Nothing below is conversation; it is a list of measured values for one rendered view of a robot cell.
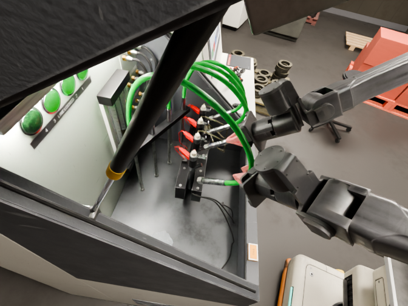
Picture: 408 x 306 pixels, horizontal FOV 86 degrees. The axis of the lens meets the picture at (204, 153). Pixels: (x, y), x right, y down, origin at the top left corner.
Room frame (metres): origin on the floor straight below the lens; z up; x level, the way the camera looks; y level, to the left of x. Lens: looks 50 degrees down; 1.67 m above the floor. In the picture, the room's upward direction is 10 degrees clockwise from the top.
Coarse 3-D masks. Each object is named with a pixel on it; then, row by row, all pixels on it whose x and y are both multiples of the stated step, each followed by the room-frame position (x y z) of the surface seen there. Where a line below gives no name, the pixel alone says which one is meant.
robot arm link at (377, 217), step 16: (320, 192) 0.20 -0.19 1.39; (336, 192) 0.19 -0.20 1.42; (352, 192) 0.18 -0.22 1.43; (368, 192) 0.18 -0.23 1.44; (320, 208) 0.16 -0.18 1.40; (336, 208) 0.16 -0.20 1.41; (352, 208) 0.16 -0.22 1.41; (368, 208) 0.16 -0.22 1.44; (384, 208) 0.15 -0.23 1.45; (400, 208) 0.15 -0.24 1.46; (336, 224) 0.14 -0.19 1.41; (352, 224) 0.14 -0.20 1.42; (368, 224) 0.13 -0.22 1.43; (384, 224) 0.13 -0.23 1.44; (400, 224) 0.13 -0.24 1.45; (352, 240) 0.13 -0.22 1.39; (368, 240) 0.12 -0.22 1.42; (384, 240) 0.11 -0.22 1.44; (400, 240) 0.11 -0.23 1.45; (400, 256) 0.10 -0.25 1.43
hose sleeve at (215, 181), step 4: (204, 180) 0.34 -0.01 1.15; (208, 180) 0.34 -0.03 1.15; (212, 180) 0.34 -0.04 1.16; (216, 180) 0.33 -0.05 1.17; (220, 180) 0.33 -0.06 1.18; (224, 180) 0.33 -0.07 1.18; (208, 184) 0.34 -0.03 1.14; (212, 184) 0.33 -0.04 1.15; (216, 184) 0.33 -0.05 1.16; (220, 184) 0.32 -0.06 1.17; (224, 184) 0.32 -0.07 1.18
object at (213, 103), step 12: (132, 84) 0.43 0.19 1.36; (180, 84) 0.38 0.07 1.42; (192, 84) 0.37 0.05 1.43; (132, 96) 0.43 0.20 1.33; (204, 96) 0.36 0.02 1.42; (216, 108) 0.34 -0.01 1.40; (228, 120) 0.33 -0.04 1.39; (240, 132) 0.33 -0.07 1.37; (252, 156) 0.31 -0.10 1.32; (228, 180) 0.33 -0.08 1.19
